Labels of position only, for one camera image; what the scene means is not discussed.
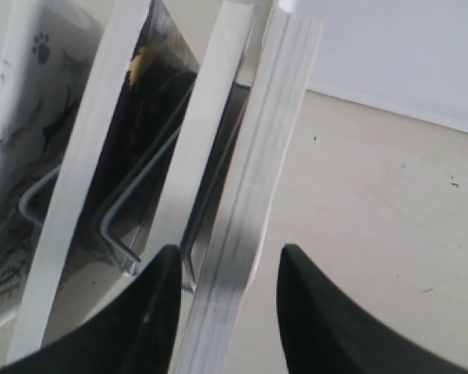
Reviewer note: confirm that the white plastic tray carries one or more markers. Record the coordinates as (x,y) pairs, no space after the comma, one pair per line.
(287,5)

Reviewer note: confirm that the red teal spine book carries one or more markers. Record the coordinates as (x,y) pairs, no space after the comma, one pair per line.
(287,56)

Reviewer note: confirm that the grey spine cat book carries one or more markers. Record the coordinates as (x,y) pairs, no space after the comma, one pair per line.
(49,51)

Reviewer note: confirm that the dark brown spine book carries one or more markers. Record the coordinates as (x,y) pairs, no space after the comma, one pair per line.
(130,22)

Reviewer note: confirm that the grey wire rack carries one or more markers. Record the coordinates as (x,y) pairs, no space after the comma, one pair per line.
(129,190)

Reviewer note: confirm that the blue spine book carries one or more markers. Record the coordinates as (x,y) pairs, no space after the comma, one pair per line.
(189,197)

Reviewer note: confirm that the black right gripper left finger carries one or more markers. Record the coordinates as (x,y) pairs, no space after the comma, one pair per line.
(135,333)

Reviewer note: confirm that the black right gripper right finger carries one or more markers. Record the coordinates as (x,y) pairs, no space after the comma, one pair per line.
(323,330)

